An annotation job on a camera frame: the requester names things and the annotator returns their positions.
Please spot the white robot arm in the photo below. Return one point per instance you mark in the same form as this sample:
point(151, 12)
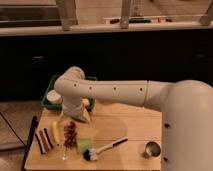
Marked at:
point(186, 107)

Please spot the small metal cup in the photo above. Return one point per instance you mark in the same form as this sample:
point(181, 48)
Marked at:
point(152, 149)

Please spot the green plastic bin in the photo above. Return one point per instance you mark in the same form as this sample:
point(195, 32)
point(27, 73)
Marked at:
point(45, 103)

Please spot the yellow object in bin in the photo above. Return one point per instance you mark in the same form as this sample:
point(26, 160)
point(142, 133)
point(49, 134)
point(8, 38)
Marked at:
point(86, 102)

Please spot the green sponge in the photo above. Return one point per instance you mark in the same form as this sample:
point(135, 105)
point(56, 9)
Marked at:
point(83, 145)

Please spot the yellow banana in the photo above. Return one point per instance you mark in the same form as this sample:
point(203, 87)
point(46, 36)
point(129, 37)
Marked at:
point(56, 132)

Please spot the black rod at table edge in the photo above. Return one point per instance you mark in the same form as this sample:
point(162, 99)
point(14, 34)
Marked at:
point(33, 126)

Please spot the wooden frame rail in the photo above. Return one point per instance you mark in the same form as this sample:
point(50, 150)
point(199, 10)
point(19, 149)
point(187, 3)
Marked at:
point(49, 17)

